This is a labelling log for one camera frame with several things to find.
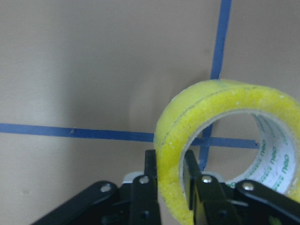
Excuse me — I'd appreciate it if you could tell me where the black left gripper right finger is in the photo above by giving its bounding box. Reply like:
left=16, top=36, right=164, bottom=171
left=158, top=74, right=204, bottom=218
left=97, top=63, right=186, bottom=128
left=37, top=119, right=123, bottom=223
left=183, top=150, right=241, bottom=225

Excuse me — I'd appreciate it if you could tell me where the yellow clear tape roll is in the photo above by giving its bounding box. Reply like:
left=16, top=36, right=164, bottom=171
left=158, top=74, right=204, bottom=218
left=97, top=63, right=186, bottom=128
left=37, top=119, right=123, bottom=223
left=154, top=80, right=300, bottom=225

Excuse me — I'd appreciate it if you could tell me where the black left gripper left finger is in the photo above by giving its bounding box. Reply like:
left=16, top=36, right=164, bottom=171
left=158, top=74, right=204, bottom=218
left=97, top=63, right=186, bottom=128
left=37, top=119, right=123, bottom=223
left=130, top=150, right=161, bottom=225

